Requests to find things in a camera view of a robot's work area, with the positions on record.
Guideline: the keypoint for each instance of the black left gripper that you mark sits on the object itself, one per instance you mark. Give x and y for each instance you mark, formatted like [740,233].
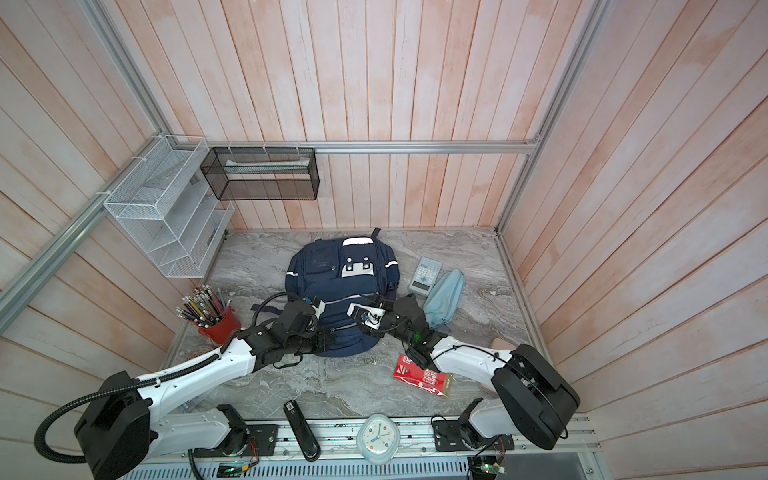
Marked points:
[322,345]

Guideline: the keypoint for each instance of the grey calculator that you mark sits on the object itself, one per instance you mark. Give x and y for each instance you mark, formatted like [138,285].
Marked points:
[425,276]

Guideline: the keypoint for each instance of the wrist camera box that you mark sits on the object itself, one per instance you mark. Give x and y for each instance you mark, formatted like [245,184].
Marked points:
[317,305]
[369,316]

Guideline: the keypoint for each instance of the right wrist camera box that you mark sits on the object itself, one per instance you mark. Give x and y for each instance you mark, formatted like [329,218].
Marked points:
[369,316]

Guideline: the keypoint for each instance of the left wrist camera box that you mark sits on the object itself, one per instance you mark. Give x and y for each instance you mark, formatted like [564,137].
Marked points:
[317,305]

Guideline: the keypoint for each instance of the navy blue student backpack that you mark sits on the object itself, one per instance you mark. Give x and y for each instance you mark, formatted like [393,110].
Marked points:
[341,272]

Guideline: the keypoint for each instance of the white round clock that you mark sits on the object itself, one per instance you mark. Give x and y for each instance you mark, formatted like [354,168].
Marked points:
[378,439]

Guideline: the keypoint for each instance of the white wire mesh shelf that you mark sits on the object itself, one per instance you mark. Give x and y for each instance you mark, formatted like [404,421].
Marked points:
[169,209]

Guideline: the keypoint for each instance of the black wire mesh basket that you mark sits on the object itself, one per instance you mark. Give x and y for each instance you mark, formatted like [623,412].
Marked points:
[262,173]

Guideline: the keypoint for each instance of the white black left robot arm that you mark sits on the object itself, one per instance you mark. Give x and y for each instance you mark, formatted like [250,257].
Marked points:
[130,419]

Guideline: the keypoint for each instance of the aluminium frame rail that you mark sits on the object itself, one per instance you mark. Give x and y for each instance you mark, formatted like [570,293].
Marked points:
[381,147]

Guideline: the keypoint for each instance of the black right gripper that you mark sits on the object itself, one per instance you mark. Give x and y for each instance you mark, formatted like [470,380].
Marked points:
[395,305]

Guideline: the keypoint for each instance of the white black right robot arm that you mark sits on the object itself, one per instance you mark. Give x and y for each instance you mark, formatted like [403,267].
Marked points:
[532,399]

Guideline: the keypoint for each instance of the red pencil cup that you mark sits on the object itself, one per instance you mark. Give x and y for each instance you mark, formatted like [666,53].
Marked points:
[220,332]

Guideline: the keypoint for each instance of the light blue pencil pouch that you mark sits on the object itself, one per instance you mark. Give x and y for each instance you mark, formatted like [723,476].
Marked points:
[442,303]

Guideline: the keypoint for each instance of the bundle of pencils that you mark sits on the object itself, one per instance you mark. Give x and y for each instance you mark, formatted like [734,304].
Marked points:
[205,307]

